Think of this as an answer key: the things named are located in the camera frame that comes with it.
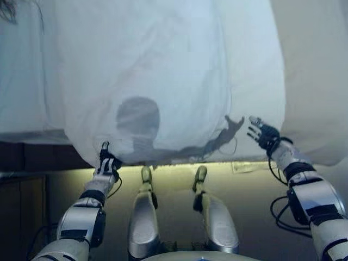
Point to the silver left robot leg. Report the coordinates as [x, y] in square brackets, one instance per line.
[142, 217]

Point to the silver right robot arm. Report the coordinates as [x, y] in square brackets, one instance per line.
[315, 195]

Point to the white duvet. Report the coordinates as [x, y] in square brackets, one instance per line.
[163, 68]

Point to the silver right robot leg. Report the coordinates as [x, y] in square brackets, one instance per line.
[220, 225]

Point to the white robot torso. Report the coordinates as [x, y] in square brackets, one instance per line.
[190, 257]

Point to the brown bed frame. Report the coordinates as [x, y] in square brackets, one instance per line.
[40, 157]

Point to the brown wooden bedside cabinet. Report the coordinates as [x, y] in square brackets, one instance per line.
[21, 217]

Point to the silver robot leg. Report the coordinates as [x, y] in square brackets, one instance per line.
[220, 225]
[142, 217]

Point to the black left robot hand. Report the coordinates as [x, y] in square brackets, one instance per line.
[110, 163]

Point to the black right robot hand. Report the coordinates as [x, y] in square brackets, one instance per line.
[267, 136]

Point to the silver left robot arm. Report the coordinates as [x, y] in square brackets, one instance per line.
[79, 220]

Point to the white bed sheet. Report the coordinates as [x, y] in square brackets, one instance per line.
[24, 87]

